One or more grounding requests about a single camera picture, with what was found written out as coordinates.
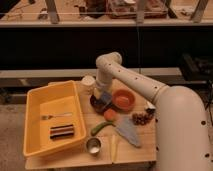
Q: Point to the orange bowl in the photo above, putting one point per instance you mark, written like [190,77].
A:
[123,99]

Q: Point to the blue sponge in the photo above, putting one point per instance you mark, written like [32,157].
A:
[106,97]

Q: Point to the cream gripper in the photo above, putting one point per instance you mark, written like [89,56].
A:
[97,93]

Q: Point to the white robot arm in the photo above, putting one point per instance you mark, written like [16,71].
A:
[182,140]

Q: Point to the white cup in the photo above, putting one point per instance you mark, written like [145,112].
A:
[88,83]

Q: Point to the wooden shelf rack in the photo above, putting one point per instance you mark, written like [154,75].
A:
[32,44]

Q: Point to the bunch of dark grapes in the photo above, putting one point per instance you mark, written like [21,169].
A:
[142,119]

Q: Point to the striped brown block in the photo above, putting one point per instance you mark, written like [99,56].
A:
[62,131]

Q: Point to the silver fork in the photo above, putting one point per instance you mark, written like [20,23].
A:
[47,117]

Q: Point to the red tomato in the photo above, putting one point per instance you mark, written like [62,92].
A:
[110,115]

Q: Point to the grey cloth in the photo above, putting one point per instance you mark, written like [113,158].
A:
[126,128]

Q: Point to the purple bowl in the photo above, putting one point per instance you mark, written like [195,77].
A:
[98,105]

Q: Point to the small steel cup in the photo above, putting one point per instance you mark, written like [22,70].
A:
[93,146]

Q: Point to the yellow plastic bin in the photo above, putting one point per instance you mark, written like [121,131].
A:
[53,99]

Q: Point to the green chili pepper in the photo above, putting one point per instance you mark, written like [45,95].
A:
[94,131]

